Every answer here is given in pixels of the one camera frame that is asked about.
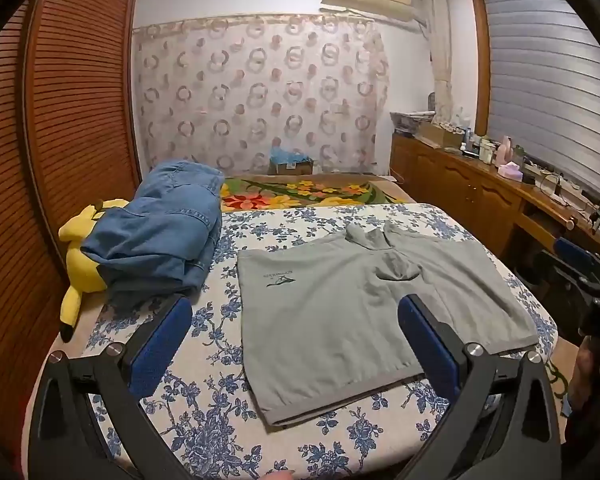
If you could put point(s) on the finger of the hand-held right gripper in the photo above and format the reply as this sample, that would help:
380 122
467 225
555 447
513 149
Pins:
572 249
555 272

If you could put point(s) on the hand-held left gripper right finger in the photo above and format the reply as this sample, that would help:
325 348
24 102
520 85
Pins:
425 345

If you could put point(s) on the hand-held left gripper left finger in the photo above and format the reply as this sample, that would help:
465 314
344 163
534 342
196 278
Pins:
162 345

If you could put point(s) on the grey pants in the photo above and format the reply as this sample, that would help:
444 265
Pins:
330 310

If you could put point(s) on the person's right hand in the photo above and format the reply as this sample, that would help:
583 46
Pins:
586 365

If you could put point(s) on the blue floral bed sheet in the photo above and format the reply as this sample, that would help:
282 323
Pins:
210 400

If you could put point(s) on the patterned floor rug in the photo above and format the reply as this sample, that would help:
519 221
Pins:
559 380

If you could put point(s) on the pink tissue box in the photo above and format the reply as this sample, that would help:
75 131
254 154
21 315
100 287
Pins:
510 171

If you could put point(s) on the blue denim jeans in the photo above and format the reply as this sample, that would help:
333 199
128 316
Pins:
165 230

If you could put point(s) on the yellow plush toy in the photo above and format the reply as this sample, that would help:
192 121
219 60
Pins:
82 260

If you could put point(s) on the pink bottle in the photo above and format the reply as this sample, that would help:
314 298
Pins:
506 149

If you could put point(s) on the wooden side cabinet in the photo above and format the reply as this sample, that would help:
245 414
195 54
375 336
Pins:
460 185

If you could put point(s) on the grey window blind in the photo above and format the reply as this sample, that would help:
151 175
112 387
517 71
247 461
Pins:
545 85

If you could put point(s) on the open cardboard box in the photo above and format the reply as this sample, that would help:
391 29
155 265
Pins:
437 135

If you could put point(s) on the colourful flower blanket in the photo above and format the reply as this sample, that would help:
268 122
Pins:
300 192

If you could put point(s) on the stack of papers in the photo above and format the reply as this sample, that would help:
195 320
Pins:
410 121

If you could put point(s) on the cardboard box with blue cloth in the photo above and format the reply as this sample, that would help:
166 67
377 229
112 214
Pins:
290 162

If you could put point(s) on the beige window curtain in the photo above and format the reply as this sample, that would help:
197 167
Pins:
440 50

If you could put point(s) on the wooden slatted wardrobe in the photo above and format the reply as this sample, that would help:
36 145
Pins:
80 110

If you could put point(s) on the circle-patterned sheer curtain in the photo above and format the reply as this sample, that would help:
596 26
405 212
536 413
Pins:
260 95

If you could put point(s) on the wooden window frame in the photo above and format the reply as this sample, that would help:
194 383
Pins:
478 60

